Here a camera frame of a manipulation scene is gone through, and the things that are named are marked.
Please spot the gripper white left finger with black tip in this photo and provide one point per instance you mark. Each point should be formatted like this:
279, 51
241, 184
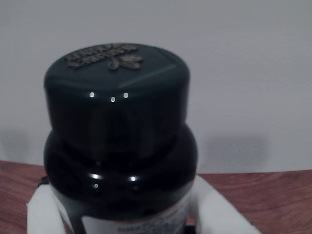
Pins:
44, 214

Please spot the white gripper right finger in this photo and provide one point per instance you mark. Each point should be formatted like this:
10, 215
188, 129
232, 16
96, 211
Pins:
214, 214

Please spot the green pill bottle white label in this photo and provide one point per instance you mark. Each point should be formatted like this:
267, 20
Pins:
117, 134

